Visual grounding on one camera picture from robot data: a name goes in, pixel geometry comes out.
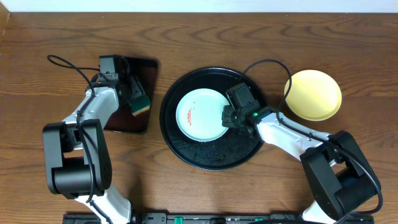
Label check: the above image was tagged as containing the green yellow sponge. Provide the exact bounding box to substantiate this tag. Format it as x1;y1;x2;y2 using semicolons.
130;95;151;116

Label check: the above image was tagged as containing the mint green plate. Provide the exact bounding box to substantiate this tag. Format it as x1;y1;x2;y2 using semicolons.
175;88;229;142

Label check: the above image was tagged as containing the yellow plate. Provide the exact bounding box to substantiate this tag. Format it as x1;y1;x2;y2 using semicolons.
284;70;342;121

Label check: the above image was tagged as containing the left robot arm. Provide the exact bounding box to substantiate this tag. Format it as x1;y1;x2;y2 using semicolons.
42;55;147;223

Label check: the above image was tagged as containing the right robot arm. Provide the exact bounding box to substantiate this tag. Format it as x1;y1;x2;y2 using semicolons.
222;83;383;223

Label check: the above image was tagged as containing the dark rectangular tray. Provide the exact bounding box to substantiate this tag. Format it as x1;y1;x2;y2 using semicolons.
104;58;158;134

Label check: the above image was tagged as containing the round black tray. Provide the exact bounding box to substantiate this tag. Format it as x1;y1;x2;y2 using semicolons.
159;67;267;170

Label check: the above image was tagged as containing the wooden side panel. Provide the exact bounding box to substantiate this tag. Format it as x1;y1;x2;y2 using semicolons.
0;3;10;41

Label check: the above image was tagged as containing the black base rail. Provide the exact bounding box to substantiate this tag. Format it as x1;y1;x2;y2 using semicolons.
62;213;375;224

